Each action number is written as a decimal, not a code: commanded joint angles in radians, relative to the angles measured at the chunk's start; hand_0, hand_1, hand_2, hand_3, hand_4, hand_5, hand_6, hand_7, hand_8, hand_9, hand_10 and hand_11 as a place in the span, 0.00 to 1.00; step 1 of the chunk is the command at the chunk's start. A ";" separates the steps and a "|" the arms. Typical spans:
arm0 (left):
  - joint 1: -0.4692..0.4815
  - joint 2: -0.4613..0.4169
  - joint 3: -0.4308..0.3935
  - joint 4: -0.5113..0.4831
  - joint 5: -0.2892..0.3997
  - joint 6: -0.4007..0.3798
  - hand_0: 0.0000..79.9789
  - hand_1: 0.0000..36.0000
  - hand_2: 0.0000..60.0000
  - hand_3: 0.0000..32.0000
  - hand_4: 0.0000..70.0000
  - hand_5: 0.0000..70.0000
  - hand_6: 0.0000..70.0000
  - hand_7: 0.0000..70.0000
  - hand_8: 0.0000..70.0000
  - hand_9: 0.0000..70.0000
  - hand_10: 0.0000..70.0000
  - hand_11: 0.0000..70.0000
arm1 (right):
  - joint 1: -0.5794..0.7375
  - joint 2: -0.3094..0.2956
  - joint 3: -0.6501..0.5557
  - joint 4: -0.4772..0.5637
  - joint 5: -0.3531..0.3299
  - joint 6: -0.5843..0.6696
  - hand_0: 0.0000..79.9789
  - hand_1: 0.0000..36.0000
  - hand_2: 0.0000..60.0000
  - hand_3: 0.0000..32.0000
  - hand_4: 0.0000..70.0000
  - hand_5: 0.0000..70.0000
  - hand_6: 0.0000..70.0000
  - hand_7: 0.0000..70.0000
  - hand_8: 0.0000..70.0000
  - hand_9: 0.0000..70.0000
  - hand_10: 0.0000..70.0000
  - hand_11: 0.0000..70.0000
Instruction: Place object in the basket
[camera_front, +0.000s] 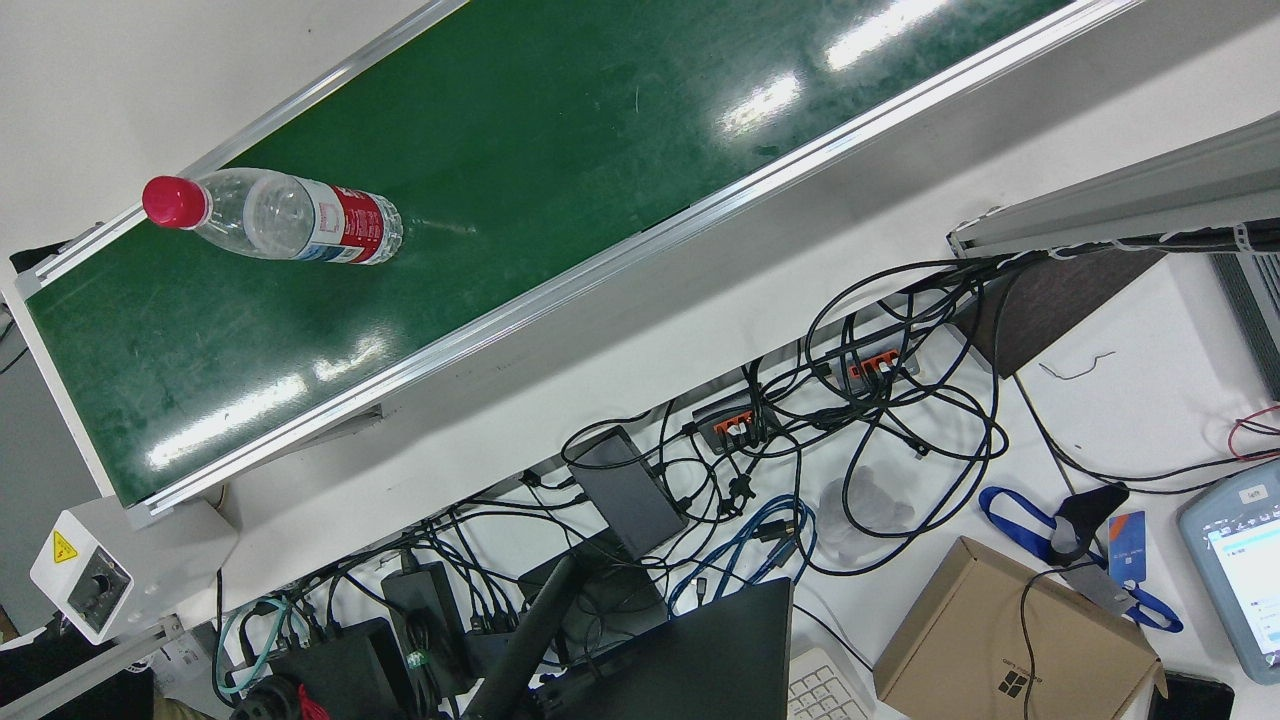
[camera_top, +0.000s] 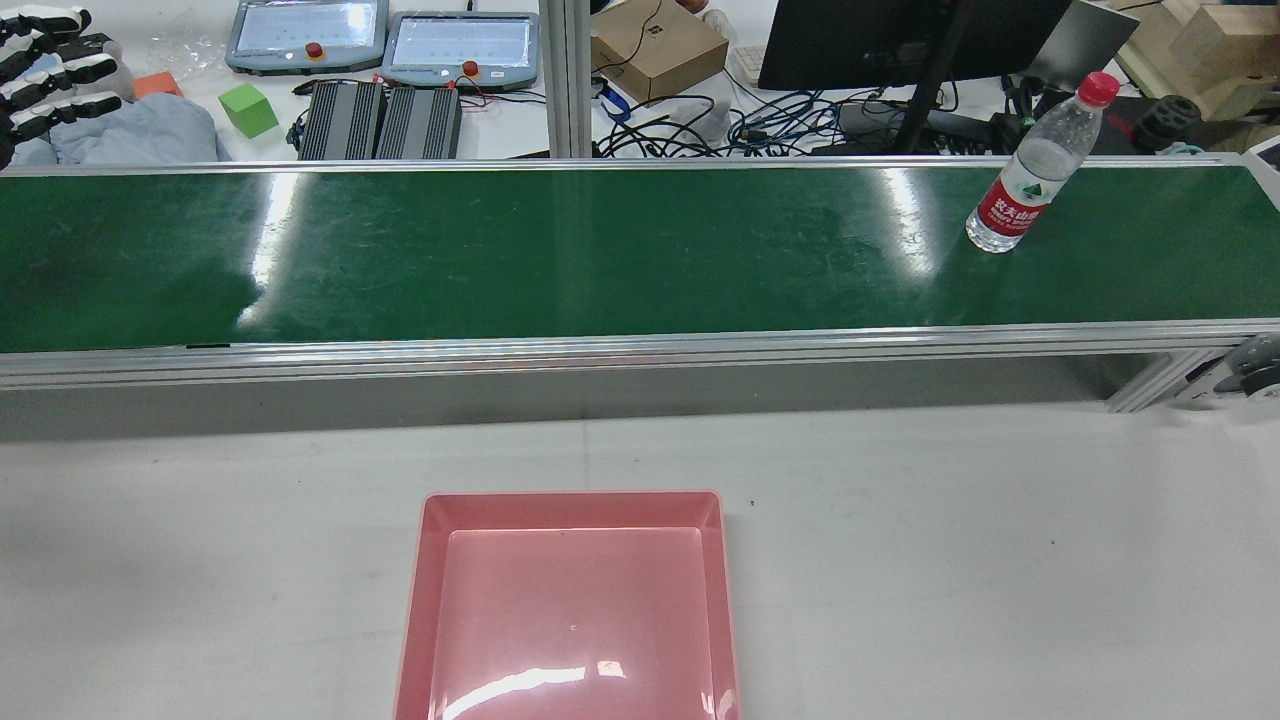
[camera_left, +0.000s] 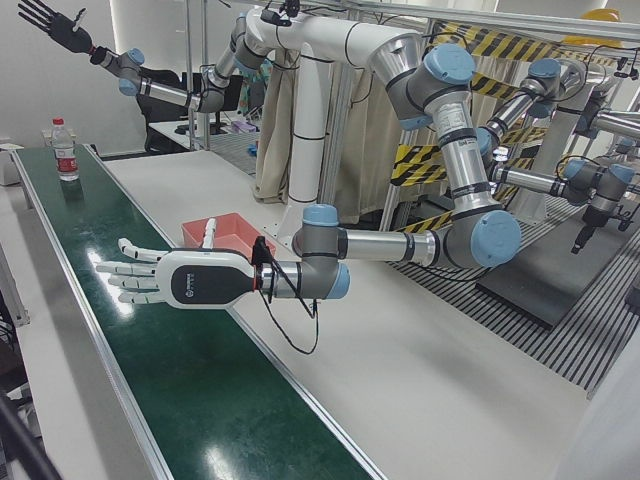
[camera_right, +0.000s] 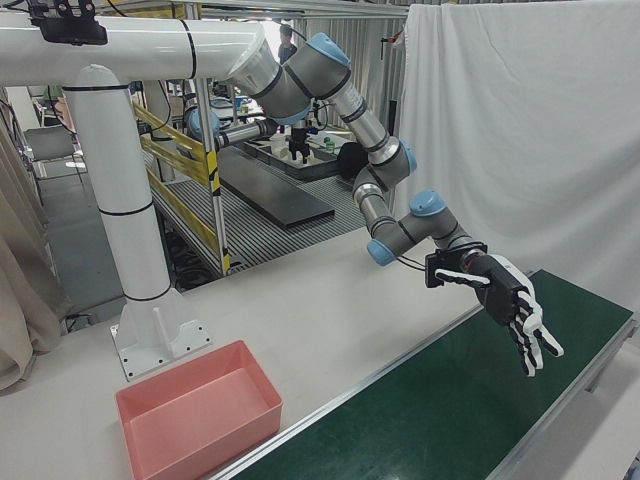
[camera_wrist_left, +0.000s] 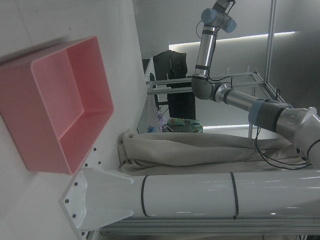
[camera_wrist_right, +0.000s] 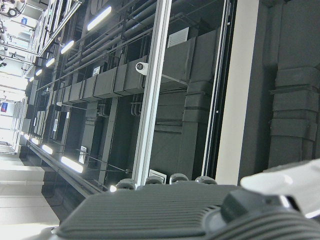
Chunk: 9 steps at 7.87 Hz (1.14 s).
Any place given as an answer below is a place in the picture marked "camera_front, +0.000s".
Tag clear water bottle red cap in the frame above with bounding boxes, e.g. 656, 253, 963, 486
142, 168, 404, 266

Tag black hub orange ports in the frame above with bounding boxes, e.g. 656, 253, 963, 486
815, 320, 921, 396
692, 392, 783, 453

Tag grey docking station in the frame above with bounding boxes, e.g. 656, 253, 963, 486
567, 426, 689, 561

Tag green conveyor belt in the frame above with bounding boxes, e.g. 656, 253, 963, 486
3, 0, 1146, 529

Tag black flat device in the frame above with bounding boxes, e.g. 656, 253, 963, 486
517, 530, 669, 661

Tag clear plastic bag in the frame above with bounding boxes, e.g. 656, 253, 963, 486
818, 465, 916, 566

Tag black laptop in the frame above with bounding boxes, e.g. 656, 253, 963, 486
540, 577, 794, 720

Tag black power adapter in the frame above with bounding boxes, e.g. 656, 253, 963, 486
381, 561, 476, 696

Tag white keyboard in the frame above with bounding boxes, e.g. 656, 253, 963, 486
787, 647, 881, 720

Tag dark brown panel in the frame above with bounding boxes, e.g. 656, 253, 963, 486
950, 250, 1166, 379

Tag black box device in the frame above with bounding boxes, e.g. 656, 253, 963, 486
270, 617, 416, 720

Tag brown cardboard box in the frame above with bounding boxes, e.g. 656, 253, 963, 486
873, 536, 1169, 720

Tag black pouch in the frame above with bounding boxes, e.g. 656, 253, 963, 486
1048, 483, 1131, 566

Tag long aluminium profile beam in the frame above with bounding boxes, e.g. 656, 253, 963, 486
947, 112, 1280, 259

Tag grey badge holder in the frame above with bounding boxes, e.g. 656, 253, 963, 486
1060, 563, 1139, 617

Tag blue card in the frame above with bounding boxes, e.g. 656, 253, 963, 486
1108, 511, 1148, 586

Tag white conveyor control box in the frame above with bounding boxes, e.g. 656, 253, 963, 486
30, 497, 239, 646

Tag grey vented device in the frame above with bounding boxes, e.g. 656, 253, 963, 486
1210, 252, 1280, 401

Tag grey teach pendant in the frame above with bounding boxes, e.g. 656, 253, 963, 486
1177, 460, 1280, 686

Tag black phone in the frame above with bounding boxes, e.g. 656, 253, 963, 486
1148, 672, 1236, 720

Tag blue cable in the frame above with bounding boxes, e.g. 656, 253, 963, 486
665, 495, 818, 616

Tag looped black cable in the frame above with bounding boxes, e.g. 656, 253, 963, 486
805, 258, 1011, 577

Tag blue lanyard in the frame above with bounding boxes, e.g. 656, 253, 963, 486
980, 486, 1184, 634

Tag black pendant cable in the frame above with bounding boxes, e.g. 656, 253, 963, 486
1010, 370, 1280, 496

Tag thin grey wire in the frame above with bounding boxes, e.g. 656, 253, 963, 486
1040, 350, 1117, 382

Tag thin black cable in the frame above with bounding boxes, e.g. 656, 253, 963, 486
1018, 565, 1073, 720

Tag teal cable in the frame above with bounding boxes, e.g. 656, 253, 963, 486
215, 597, 311, 696

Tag red wire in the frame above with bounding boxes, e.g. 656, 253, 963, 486
1228, 405, 1280, 463

